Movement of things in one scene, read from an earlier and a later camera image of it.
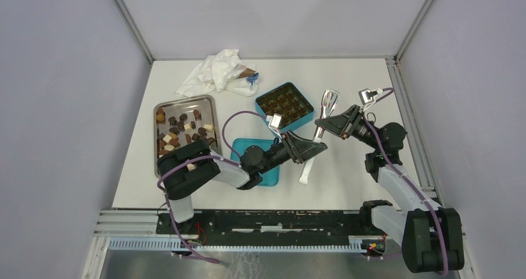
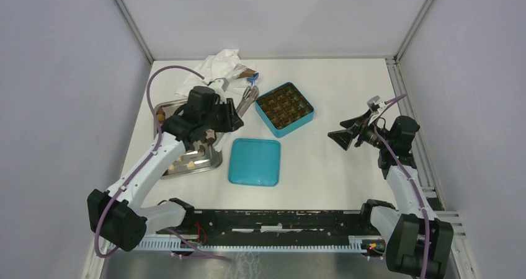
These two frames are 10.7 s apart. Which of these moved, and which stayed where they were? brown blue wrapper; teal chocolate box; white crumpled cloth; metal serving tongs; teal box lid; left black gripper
Moved: metal serving tongs; left black gripper
Stayed: teal chocolate box; brown blue wrapper; white crumpled cloth; teal box lid
